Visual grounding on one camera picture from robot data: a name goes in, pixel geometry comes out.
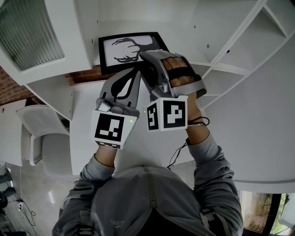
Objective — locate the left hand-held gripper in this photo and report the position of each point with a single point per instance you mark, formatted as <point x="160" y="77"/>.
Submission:
<point x="108" y="129"/>

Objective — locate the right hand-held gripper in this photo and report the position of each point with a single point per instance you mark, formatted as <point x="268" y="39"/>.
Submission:
<point x="174" y="115"/>

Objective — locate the white shelf unit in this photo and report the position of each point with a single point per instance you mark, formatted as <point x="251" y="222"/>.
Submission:
<point x="161" y="18"/>

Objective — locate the black framed deer picture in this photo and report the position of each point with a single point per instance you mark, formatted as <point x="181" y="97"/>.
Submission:
<point x="108" y="53"/>

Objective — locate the person's right forearm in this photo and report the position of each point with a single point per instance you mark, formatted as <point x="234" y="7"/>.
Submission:
<point x="198" y="136"/>

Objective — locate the person's left forearm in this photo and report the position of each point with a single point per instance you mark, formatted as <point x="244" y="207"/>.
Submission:
<point x="106" y="156"/>

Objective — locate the white desk with shelves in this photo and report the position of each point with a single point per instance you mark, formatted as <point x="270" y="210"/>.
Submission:
<point x="80" y="129"/>

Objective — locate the person's right hand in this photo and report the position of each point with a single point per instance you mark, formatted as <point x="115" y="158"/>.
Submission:
<point x="175" y="62"/>

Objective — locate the white grey office chair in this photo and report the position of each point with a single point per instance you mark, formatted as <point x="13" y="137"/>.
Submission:
<point x="55" y="149"/>

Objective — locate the white open side shelves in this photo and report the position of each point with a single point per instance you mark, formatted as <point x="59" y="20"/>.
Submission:
<point x="242" y="46"/>

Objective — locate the person's grey jacket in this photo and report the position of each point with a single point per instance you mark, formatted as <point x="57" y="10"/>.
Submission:
<point x="138" y="196"/>

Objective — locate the white cabinet door frosted glass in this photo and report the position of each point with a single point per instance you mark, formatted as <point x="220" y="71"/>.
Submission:
<point x="27" y="34"/>

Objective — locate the dark grey floor equipment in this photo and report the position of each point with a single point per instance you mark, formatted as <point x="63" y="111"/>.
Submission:
<point x="8" y="191"/>

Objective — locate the black framed window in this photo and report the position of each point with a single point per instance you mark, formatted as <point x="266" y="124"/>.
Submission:
<point x="258" y="212"/>

